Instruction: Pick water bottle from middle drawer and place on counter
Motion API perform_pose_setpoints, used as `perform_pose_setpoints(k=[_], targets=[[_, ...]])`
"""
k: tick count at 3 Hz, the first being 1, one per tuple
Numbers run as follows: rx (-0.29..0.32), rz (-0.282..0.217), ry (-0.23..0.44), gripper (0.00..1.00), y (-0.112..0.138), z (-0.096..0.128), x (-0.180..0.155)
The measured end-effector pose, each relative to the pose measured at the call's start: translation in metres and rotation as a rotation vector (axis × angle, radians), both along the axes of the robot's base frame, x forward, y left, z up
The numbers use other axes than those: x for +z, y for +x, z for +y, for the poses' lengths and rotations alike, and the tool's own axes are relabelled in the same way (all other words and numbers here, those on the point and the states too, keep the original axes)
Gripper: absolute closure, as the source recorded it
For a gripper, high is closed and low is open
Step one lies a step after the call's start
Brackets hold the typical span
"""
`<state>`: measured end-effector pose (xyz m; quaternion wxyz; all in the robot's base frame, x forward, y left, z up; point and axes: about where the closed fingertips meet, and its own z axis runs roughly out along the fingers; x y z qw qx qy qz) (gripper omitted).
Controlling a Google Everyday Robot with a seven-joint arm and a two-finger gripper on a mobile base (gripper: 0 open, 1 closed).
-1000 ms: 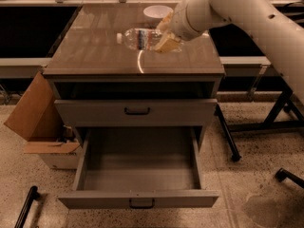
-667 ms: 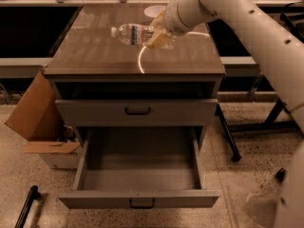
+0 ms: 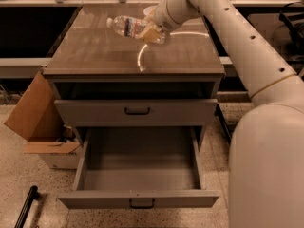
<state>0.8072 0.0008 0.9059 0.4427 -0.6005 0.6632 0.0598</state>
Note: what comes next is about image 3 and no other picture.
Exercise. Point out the black drawer handle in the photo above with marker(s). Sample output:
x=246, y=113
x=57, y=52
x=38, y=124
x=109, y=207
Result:
x=136, y=112
x=144, y=203

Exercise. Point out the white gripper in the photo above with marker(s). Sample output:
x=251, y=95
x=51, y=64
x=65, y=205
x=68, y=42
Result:
x=161, y=17

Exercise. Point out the black top drawer handle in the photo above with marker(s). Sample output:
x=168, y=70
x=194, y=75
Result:
x=136, y=112

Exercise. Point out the white ceramic bowl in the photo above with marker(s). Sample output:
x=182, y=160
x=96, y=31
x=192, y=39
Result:
x=147, y=10

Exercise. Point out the clear plastic water bottle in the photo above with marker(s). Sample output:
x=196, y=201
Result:
x=128, y=26

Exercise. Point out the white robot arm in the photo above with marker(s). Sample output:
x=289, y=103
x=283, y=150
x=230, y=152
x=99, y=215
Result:
x=266, y=159

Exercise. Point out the black stand frame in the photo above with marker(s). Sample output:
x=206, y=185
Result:
x=224, y=125

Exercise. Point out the open cardboard box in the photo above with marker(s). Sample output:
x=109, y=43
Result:
x=37, y=120

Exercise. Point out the grey open middle drawer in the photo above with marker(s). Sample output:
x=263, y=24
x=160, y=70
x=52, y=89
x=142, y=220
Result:
x=123, y=163

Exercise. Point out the black floor bar left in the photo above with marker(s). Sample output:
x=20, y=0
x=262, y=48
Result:
x=31, y=197

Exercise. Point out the grey top drawer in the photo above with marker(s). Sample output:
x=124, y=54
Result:
x=96, y=113

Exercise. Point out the black middle drawer handle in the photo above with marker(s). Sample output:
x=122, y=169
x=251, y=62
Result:
x=144, y=203

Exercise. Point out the grey drawer cabinet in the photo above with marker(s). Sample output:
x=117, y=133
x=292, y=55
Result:
x=94, y=63

